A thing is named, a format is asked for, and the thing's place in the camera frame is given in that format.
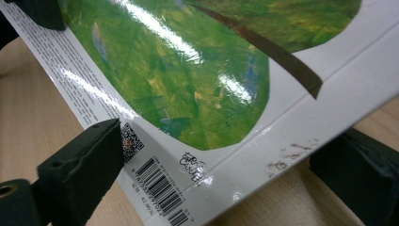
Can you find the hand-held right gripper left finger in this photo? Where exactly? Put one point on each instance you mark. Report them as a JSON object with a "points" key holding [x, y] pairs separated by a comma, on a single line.
{"points": [[81, 163]]}

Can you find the white book with green leaf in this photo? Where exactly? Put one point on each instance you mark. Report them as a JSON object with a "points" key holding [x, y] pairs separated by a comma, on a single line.
{"points": [[188, 78]]}

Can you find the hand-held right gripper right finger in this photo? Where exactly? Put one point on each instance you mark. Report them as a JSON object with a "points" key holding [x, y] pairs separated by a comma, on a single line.
{"points": [[360, 169]]}

